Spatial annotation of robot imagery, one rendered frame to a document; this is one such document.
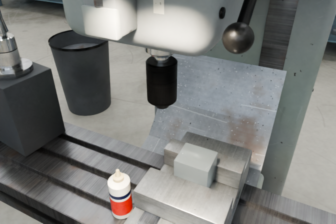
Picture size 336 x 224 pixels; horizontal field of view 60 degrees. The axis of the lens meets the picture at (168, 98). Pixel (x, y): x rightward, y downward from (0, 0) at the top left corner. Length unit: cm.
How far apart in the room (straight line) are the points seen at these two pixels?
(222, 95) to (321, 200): 138
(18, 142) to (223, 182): 47
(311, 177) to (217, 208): 174
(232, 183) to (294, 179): 159
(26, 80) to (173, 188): 40
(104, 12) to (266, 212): 50
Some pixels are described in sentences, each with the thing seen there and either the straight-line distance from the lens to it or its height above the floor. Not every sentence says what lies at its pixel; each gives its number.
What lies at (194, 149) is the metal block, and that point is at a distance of 51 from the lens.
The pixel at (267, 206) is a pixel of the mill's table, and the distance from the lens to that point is 64.
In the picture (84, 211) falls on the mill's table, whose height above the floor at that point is 96.
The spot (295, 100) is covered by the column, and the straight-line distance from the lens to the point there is 82.
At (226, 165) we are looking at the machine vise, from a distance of 54.
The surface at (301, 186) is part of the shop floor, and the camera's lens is 210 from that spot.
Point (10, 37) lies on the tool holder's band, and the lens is 71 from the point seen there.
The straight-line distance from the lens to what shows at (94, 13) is 30.
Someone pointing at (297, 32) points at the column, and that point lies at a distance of 75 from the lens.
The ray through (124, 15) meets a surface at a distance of 30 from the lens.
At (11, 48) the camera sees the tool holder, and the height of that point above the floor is 121.
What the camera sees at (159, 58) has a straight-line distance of 42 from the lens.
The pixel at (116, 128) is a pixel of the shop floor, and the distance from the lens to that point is 240.
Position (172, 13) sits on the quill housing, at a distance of 30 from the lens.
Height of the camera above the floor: 144
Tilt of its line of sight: 31 degrees down
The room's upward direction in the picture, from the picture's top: straight up
